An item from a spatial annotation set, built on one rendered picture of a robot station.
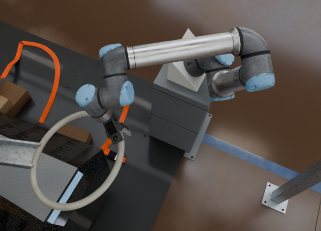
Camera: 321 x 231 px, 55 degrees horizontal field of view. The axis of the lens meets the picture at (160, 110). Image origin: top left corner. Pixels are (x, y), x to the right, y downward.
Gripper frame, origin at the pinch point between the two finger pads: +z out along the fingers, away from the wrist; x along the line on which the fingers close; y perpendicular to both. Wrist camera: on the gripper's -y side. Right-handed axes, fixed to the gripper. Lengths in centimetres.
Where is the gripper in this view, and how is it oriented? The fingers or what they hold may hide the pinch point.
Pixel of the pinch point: (124, 138)
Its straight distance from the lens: 147.9
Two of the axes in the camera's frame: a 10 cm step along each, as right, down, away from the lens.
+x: -8.8, 4.7, 0.5
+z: 3.1, 5.0, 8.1
